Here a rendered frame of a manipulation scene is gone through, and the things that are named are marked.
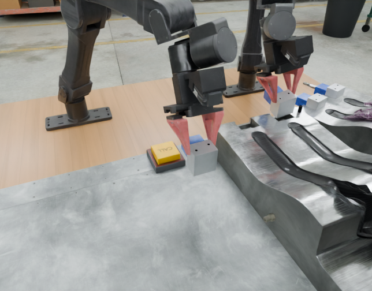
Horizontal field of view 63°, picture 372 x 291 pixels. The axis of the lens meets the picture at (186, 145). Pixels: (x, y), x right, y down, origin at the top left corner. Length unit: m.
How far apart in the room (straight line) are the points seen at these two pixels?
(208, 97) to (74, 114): 0.57
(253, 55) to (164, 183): 0.55
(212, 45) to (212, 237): 0.37
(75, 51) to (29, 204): 0.38
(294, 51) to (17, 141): 0.77
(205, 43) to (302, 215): 0.33
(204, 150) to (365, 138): 0.47
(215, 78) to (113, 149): 0.46
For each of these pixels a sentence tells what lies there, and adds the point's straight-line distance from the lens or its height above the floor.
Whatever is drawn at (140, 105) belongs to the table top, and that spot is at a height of 0.80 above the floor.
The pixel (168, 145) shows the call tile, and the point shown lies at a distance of 0.79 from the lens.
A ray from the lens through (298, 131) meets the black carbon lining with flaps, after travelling 0.81.
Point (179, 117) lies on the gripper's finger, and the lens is 0.56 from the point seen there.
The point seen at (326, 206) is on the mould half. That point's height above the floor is 0.93.
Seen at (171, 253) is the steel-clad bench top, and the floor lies 0.80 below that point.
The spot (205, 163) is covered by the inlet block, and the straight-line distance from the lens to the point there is 0.59.
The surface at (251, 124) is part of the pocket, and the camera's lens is 0.83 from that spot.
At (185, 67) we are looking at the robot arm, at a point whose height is 1.10.
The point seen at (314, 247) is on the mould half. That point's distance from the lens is 0.57.
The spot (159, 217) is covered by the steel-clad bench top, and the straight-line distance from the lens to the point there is 0.67.
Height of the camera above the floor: 1.31
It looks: 37 degrees down
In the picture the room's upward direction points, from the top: straight up
